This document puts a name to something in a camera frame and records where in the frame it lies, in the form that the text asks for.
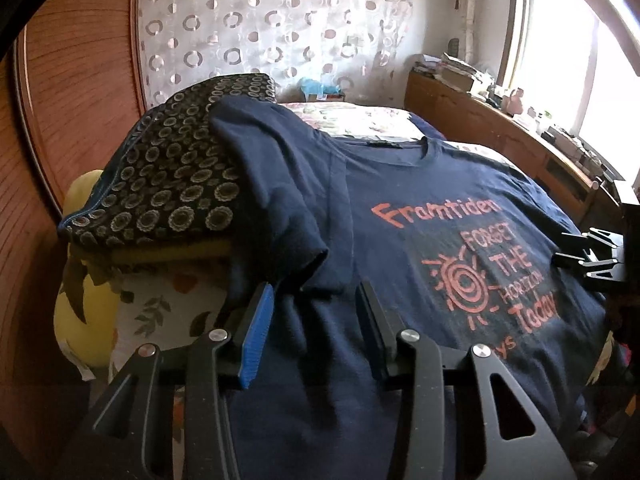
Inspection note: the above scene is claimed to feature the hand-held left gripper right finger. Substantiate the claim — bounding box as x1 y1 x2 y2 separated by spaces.
355 280 576 480

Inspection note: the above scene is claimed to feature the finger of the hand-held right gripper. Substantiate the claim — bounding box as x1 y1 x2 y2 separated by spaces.
560 227 625 257
552 252 627 282

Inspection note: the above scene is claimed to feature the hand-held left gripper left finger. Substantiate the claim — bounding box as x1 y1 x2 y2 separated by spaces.
65 282 276 480

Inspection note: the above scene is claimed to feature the navy printed t-shirt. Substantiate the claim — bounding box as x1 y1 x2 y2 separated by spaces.
209 96 626 480

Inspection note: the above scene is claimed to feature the row of windowsill clutter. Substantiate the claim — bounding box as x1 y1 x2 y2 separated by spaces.
525 107 626 182

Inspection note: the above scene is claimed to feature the wooden cabinet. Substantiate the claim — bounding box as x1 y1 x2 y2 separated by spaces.
404 70 626 233

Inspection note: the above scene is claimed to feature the dark circle-patterned folded blanket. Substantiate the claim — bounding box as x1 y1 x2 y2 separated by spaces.
57 72 278 257

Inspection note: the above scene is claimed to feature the window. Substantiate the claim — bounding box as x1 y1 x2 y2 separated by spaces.
500 0 640 158

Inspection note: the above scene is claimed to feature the dark blue cloth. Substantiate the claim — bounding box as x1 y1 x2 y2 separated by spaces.
407 110 447 139

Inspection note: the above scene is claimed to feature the pink floral bedsheet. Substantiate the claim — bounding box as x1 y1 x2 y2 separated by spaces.
277 100 506 158

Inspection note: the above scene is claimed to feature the pile of papers and books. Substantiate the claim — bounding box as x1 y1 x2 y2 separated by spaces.
412 52 496 95

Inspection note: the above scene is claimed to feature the blue box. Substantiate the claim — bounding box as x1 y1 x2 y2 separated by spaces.
299 77 346 103

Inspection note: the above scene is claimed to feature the beige drape curtain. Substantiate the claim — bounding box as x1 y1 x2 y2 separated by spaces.
449 0 482 61

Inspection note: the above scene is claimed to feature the brown wooden panel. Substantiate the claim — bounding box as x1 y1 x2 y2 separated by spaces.
0 0 151 461

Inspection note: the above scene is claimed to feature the white circle-patterned curtain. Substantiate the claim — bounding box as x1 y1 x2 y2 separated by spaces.
137 0 471 111

